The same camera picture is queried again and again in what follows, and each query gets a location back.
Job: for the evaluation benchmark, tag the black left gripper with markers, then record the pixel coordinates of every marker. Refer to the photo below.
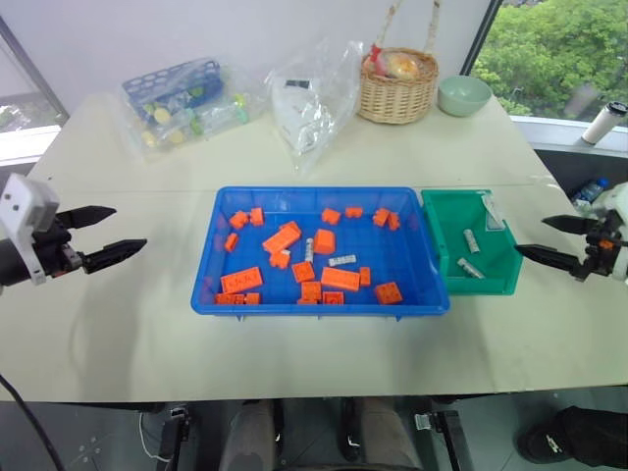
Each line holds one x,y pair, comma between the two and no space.
51,252

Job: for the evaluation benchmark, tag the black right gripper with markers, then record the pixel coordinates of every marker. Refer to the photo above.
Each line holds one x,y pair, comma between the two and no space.
602,252

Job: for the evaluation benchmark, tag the clear water bottle blue label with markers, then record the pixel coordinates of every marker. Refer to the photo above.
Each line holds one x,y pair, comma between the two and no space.
590,191

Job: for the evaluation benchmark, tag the clear label card on bin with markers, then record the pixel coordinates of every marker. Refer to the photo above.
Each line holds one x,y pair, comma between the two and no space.
493,214

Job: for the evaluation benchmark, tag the green plastic bin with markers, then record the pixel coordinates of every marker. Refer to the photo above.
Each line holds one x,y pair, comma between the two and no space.
495,287

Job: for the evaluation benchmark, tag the grey brick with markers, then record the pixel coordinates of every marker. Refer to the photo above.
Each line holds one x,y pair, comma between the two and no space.
309,250
471,241
469,268
342,260

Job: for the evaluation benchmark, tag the clear bag of tubes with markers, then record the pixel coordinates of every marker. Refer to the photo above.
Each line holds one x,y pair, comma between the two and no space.
147,132

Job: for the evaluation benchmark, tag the white bottle with black cap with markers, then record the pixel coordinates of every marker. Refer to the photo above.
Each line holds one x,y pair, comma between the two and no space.
601,125

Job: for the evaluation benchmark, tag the small orange block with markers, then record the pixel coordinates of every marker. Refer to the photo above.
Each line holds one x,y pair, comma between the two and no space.
331,216
252,298
365,277
394,222
381,216
353,212
231,242
239,220
279,259
256,216

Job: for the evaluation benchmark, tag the long orange block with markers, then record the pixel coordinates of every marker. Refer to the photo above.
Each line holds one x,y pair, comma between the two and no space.
241,280
340,278
281,237
229,298

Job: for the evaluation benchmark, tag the blue test tube rack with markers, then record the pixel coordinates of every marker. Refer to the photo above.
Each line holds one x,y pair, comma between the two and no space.
147,81

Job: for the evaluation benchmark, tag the pale green bowl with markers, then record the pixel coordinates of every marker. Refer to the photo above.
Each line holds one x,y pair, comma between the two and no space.
463,98

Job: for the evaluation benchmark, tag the blue plastic tray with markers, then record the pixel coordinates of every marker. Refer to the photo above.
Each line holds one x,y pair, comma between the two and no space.
275,203

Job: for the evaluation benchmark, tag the square orange block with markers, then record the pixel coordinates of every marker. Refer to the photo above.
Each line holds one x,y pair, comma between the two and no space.
303,271
333,298
388,293
311,289

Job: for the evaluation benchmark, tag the black shoe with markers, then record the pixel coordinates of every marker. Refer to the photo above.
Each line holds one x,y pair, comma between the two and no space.
574,434

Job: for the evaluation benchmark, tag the large smooth orange block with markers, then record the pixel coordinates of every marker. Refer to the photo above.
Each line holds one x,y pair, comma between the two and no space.
324,241

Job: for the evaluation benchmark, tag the wrapped bread in basket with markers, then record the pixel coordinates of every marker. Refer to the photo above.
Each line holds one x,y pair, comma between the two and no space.
404,66

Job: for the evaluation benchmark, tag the grey rounded leg shape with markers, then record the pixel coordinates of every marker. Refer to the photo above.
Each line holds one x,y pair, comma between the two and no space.
247,436
390,436

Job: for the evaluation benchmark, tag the red item in basket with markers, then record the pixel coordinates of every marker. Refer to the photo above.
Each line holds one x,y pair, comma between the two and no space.
377,59

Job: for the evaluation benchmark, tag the clear plastic bag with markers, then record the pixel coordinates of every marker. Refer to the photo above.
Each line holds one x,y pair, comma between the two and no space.
338,83

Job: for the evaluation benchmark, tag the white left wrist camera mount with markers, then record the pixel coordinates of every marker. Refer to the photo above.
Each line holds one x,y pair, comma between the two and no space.
24,198

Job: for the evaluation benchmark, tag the dark window frame post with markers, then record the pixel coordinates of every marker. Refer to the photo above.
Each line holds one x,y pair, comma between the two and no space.
36,76
483,36

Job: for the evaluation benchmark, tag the black table frame leg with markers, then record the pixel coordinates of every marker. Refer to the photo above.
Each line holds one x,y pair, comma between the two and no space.
449,439
172,436

